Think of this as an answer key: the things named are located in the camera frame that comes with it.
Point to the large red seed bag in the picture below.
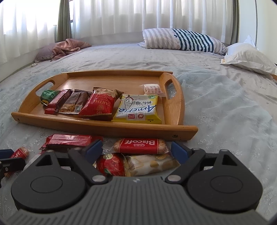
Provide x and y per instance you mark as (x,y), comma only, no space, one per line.
(97,105)

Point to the striped pillow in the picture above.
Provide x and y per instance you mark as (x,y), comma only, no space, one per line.
(173,40)

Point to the grey snowflake bed sheet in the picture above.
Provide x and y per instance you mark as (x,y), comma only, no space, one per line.
(227,103)

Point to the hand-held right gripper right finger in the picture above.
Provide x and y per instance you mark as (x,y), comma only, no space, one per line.
(179,151)

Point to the brown chocolate bar packet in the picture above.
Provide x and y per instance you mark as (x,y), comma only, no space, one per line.
(73,101)

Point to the red caramel biscuit packet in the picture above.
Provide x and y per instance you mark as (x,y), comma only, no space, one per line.
(138,145)

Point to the green snack packet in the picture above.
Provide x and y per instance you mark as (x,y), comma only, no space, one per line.
(48,96)

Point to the white sheer curtain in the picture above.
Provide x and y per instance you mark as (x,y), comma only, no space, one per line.
(129,15)

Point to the yellow and white snack packet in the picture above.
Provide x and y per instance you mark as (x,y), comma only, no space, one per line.
(136,108)

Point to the small clear red biscuit packet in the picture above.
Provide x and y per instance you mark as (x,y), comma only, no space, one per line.
(20,152)

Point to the brown wooden furniture edge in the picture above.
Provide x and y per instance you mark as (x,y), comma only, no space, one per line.
(275,78)

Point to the grey-green curtain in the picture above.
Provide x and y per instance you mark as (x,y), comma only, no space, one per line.
(64,21)
(234,21)

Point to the pink crumpled cloth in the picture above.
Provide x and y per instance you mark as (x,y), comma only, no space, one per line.
(69,46)

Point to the clear cracker packet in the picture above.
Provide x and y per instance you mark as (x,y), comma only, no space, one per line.
(149,165)

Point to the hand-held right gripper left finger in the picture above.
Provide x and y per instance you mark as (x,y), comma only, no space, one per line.
(93,150)

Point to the white pillow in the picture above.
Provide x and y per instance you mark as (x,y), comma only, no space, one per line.
(248,57)

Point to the long dark red packet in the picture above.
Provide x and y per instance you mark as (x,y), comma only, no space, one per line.
(73,139)

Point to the lavender pillow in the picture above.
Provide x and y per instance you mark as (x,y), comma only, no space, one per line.
(44,53)

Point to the red and brown bar packet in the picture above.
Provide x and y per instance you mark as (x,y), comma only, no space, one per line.
(58,100)

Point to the white packet with red print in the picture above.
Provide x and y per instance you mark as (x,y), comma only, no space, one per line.
(152,89)

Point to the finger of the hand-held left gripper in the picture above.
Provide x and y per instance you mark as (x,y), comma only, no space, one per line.
(6,154)
(15,164)

